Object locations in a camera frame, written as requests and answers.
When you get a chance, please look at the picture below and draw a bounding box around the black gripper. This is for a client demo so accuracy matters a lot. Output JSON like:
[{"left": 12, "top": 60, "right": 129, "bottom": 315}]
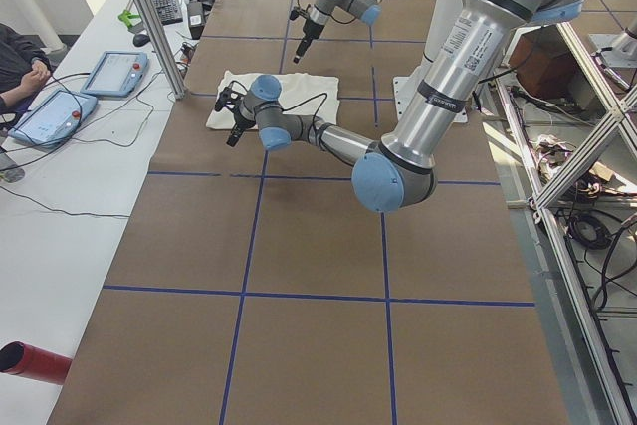
[
  {"left": 226, "top": 106, "right": 255, "bottom": 147},
  {"left": 293, "top": 18, "right": 324, "bottom": 64}
]

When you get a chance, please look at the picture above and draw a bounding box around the cream long-sleeve cat shirt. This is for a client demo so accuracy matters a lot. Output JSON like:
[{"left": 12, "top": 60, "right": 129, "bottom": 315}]
[{"left": 206, "top": 71, "right": 339, "bottom": 130}]

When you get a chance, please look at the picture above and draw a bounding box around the seated person's hand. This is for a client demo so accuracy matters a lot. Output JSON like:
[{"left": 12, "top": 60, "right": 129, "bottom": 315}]
[{"left": 20, "top": 60, "right": 51, "bottom": 95}]

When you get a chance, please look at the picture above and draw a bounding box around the black power adapter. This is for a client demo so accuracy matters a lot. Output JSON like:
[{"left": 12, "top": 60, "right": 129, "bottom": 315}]
[{"left": 187, "top": 0, "right": 206, "bottom": 40}]

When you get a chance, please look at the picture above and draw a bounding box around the far blue teach pendant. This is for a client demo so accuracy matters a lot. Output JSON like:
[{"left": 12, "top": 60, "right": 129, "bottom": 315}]
[{"left": 80, "top": 51, "right": 148, "bottom": 98}]

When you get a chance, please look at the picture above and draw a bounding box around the blue teach pendant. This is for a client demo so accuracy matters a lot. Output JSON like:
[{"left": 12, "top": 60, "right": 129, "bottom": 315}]
[
  {"left": 8, "top": 89, "right": 98, "bottom": 148},
  {"left": 80, "top": 51, "right": 148, "bottom": 98}
]

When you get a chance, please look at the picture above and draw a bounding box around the black computer mouse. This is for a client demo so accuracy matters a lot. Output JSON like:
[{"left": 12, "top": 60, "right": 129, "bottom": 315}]
[{"left": 132, "top": 33, "right": 150, "bottom": 47}]

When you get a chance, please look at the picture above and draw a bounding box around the black computer keyboard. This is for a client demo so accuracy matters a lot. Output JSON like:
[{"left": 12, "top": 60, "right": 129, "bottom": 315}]
[{"left": 151, "top": 0, "right": 183, "bottom": 25}]

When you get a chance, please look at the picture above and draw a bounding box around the green plastic clamp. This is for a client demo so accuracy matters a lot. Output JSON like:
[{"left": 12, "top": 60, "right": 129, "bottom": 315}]
[{"left": 117, "top": 10, "right": 144, "bottom": 34}]

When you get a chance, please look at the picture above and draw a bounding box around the near blue teach pendant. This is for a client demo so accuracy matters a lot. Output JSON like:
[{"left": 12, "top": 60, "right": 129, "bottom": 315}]
[{"left": 8, "top": 89, "right": 98, "bottom": 148}]

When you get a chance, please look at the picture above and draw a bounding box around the brown wooden box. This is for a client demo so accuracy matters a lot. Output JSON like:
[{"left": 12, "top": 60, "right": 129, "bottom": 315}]
[{"left": 510, "top": 25, "right": 578, "bottom": 100}]

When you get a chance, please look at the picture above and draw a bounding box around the red cardboard tube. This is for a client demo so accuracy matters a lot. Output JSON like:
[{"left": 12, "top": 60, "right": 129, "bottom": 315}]
[{"left": 1, "top": 341, "right": 72, "bottom": 385}]

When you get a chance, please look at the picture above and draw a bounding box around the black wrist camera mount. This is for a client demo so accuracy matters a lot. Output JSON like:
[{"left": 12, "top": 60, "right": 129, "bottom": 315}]
[
  {"left": 214, "top": 80, "right": 247, "bottom": 112},
  {"left": 289, "top": 5, "right": 312, "bottom": 21}
]

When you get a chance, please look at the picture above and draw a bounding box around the aluminium frame post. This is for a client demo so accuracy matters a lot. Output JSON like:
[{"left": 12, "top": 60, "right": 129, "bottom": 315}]
[{"left": 133, "top": 0, "right": 186, "bottom": 100}]

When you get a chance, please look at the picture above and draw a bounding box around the aluminium frame rail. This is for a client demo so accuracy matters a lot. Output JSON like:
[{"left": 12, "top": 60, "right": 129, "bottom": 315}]
[{"left": 490, "top": 21, "right": 637, "bottom": 425}]

